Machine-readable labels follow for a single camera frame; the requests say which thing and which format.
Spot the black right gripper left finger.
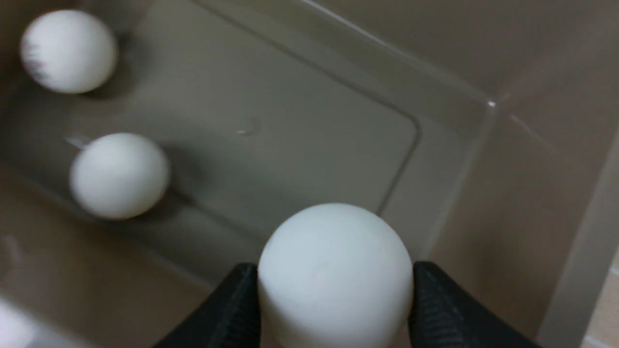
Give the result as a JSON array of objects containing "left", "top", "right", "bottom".
[{"left": 155, "top": 263, "right": 262, "bottom": 348}]

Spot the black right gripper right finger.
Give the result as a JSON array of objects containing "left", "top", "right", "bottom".
[{"left": 409, "top": 261, "right": 538, "bottom": 348}]

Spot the plain white ping-pong ball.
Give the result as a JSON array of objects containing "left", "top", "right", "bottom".
[{"left": 257, "top": 203, "right": 413, "bottom": 348}]

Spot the printed white ping-pong ball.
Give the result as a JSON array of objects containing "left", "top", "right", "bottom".
[{"left": 68, "top": 132, "right": 172, "bottom": 220}]

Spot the olive green plastic bin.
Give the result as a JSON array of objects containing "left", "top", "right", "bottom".
[{"left": 1, "top": 0, "right": 618, "bottom": 348}]

